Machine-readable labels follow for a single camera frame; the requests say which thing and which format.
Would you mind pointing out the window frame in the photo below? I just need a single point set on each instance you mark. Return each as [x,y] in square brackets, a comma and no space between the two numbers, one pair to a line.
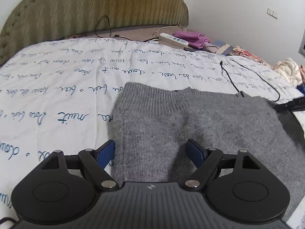
[302,45]

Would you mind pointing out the grey sweater with navy sleeves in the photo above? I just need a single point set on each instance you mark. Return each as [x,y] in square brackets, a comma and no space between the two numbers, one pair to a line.
[214,124]

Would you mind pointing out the pink cloth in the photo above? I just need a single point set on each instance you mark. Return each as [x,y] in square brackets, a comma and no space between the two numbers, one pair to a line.
[302,74]

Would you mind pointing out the white wall switch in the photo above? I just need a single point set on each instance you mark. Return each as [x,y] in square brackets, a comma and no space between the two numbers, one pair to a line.
[275,14]
[269,11]

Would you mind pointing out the floral cloth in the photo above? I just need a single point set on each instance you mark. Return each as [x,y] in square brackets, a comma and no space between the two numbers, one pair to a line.
[247,56]

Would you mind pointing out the olive padded headboard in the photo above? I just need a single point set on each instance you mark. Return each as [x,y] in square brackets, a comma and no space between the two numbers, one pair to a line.
[83,7]

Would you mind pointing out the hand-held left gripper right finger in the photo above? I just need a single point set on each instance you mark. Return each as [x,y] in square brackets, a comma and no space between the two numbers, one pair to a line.
[195,152]

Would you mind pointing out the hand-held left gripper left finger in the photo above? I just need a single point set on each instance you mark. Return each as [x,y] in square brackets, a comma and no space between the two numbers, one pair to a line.
[106,153]

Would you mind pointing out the beige folded cloth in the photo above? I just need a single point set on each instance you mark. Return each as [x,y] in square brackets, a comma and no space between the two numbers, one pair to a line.
[218,47]

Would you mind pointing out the white blanket with script print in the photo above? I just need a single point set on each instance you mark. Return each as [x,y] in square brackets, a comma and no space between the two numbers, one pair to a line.
[59,88]

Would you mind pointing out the blue garment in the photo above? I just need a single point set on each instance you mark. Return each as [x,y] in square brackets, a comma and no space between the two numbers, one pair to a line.
[301,89]

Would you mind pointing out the purple cloth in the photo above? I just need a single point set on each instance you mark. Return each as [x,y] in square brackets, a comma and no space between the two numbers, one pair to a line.
[190,38]

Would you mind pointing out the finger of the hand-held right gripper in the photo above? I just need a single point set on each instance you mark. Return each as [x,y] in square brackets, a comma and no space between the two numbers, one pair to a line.
[292,104]

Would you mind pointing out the white power strip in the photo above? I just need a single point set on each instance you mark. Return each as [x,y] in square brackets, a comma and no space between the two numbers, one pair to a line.
[174,40]

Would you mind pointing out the cream puffy jacket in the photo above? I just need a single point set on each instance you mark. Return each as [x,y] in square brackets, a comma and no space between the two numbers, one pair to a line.
[287,70]

